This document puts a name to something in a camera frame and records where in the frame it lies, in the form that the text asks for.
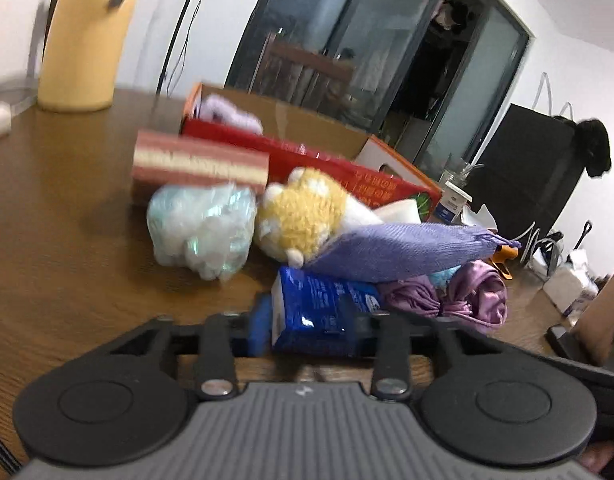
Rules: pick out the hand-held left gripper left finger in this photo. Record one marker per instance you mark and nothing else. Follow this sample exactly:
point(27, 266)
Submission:
point(259, 332)

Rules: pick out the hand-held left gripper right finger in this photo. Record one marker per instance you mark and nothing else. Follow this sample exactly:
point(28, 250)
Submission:
point(389, 345)

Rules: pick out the blue tissue packet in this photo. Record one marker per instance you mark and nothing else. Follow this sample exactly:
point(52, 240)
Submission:
point(312, 305)

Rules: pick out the yellow plush toy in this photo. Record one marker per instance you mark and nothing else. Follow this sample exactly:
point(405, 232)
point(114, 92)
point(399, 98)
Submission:
point(297, 215)

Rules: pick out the red cardboard box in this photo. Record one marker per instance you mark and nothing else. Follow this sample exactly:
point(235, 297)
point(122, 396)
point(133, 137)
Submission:
point(377, 180)

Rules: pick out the person's right forearm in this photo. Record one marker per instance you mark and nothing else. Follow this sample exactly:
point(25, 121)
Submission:
point(604, 315)

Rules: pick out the white tissue pack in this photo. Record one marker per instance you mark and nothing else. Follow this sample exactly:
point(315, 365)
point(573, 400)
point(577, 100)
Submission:
point(567, 287)

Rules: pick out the blue plush toy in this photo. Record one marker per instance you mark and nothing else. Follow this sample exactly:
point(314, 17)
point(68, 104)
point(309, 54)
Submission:
point(443, 276)

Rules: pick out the purple knitted cloth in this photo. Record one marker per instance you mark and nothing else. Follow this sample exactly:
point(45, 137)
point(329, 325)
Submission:
point(402, 250)

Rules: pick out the purple satin cloth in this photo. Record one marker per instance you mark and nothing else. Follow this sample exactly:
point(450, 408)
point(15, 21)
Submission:
point(477, 295)

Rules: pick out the orange tool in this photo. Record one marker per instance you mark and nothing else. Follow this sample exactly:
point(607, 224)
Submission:
point(502, 260)

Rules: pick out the plastic-wrapped pale plush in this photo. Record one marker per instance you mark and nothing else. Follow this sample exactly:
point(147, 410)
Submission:
point(202, 230)

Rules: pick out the white wedge sponge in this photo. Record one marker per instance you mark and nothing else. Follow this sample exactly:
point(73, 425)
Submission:
point(399, 211)

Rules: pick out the white paper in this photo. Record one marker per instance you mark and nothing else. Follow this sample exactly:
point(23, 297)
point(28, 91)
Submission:
point(482, 217)

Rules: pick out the white and blue carton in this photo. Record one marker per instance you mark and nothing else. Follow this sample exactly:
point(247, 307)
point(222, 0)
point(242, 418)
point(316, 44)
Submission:
point(449, 205)

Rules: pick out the black paper bag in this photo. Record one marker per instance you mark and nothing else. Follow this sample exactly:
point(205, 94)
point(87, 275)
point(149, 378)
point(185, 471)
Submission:
point(527, 180)

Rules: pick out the glass jar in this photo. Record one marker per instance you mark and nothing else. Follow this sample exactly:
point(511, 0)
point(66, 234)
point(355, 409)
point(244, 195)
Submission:
point(454, 175)

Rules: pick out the pink striped sponge block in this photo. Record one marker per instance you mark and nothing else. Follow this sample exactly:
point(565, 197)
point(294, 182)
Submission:
point(197, 160)

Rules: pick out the black cloth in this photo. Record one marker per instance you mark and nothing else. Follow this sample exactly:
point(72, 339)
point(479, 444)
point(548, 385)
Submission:
point(594, 147)

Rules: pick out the lilac plush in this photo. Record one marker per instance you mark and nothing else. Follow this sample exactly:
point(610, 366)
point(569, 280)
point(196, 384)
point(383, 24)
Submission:
point(227, 110)

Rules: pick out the wooden chair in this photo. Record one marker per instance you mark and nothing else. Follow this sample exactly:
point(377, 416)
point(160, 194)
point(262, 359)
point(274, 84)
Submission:
point(307, 62)

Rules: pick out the black light stand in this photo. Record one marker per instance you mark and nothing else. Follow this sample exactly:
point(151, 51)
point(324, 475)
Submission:
point(179, 30)

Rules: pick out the sliding glass door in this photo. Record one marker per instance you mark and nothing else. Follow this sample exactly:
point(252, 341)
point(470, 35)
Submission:
point(387, 25)

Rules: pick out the hanging clothes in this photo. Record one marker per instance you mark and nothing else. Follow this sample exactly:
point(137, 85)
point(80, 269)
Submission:
point(452, 15)

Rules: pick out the yellow thermos jug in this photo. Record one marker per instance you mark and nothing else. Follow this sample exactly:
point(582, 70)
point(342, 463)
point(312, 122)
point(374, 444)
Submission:
point(82, 45)

